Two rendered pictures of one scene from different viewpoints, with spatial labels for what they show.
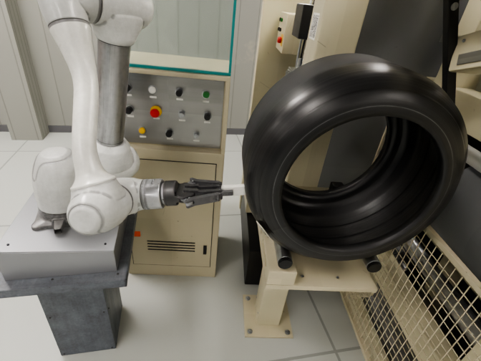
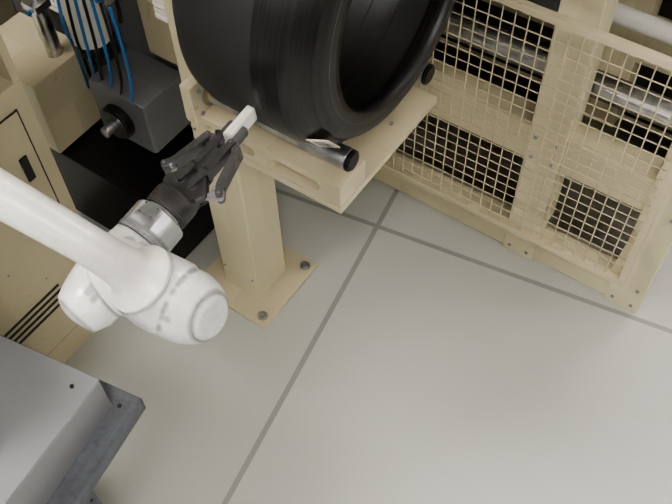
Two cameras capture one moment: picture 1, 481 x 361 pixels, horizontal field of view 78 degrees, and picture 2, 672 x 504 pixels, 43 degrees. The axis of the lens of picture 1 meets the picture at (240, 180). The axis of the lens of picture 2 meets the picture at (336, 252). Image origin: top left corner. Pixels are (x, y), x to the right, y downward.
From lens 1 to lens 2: 86 cm
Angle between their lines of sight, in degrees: 41
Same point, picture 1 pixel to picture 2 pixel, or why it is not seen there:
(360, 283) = (416, 107)
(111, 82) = not seen: outside the picture
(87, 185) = (166, 281)
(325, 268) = not seen: hidden behind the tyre
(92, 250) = (74, 409)
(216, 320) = (203, 353)
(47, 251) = (24, 478)
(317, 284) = (382, 152)
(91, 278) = (96, 449)
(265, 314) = (265, 271)
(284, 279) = (356, 181)
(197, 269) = not seen: hidden behind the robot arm
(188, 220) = (26, 257)
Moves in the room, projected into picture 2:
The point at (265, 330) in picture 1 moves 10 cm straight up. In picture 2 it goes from (278, 293) to (275, 274)
